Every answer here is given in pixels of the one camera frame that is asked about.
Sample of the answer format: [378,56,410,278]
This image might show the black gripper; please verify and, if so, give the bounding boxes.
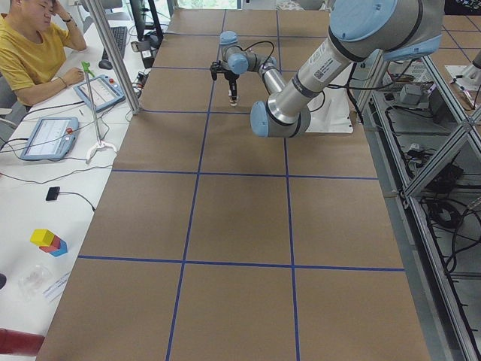
[224,70,239,102]

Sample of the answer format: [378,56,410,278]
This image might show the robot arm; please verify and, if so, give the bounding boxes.
[210,31,286,107]
[250,0,444,138]

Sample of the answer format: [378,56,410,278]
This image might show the black keyboard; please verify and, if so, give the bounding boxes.
[110,26,129,59]

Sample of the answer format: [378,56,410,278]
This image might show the far teach pendant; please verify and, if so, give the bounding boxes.
[74,75,125,113]

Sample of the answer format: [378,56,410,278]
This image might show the teach pendant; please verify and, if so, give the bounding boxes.
[74,75,125,113]
[20,117,79,161]

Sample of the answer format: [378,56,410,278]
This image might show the white stand with green clip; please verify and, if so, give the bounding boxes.
[81,61,117,164]

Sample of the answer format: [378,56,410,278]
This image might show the near teach pendant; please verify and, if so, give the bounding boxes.
[20,117,79,161]

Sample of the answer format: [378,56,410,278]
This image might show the person in yellow shirt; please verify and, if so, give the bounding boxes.
[1,1,86,108]

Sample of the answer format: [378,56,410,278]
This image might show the small black box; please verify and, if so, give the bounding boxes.
[45,187,60,202]

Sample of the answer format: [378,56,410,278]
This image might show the stacked coloured blocks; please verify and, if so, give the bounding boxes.
[30,229,68,257]

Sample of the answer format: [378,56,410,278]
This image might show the clear plastic bag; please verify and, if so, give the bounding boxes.
[18,264,52,300]

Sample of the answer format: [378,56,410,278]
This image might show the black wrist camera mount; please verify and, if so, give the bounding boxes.
[210,60,225,81]

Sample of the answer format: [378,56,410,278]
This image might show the black camera cable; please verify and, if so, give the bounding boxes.
[242,40,277,61]

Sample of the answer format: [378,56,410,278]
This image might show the aluminium profile post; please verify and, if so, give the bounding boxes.
[85,0,141,115]

